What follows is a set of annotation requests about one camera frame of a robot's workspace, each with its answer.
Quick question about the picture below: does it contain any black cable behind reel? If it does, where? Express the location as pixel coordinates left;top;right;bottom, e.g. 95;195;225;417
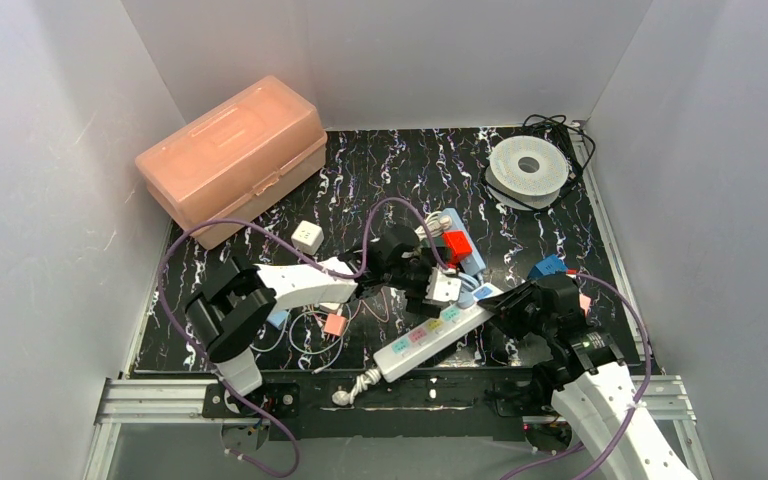
521;113;597;200

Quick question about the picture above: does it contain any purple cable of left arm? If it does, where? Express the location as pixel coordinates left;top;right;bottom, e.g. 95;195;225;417
157;196;455;480

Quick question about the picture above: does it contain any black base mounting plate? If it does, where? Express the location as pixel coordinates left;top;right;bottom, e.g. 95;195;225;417
202;367;573;449

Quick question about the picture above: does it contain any white cord of large strip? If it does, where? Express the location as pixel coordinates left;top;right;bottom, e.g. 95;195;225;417
330;367;383;408

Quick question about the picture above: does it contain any blue cube adapter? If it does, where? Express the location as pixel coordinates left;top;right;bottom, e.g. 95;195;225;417
527;254;569;280

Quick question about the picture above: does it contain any small white USB power strip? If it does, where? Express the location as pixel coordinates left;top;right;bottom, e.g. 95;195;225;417
317;302;343;315

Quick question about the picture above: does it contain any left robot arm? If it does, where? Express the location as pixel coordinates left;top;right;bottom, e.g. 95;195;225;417
184;225;453;395

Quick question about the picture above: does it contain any white bundled power cord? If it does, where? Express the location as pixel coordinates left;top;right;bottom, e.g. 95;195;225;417
413;211;452;243

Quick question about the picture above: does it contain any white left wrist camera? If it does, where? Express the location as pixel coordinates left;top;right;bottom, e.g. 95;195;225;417
425;268;462;305

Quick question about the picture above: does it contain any red cube plug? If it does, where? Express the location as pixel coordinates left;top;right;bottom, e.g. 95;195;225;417
441;230;473;267

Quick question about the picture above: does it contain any pink thin cable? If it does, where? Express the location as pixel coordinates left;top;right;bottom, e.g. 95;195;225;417
311;291;399;342

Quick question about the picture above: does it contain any pink translucent storage box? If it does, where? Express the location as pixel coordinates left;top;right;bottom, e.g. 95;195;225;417
135;76;327;250

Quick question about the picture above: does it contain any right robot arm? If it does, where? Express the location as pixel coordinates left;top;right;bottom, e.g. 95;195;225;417
478;270;695;479

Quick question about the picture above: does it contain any large white power strip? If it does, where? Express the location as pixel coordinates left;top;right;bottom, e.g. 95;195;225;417
373;283;503;383

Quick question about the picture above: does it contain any mint green thin cable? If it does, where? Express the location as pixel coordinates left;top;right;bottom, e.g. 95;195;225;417
248;307;349;376

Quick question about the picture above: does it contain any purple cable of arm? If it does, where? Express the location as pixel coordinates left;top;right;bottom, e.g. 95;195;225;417
157;196;455;480
499;270;654;480

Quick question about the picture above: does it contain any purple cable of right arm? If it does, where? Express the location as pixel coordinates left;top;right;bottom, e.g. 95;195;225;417
499;270;654;480

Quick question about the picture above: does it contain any pink charger plug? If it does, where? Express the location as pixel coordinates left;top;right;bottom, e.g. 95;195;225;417
323;313;349;337
579;294;592;316

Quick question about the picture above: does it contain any light blue charger plug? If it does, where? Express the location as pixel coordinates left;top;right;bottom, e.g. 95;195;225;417
267;310;289;331

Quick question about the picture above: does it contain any white cube adapter orange logo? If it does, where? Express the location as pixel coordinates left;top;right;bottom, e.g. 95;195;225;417
291;220;324;256

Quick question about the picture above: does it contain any light blue power strip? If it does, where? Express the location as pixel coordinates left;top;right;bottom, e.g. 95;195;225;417
437;208;487;290

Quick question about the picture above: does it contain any white LED strip reel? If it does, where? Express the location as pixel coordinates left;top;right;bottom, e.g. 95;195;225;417
484;135;570;211

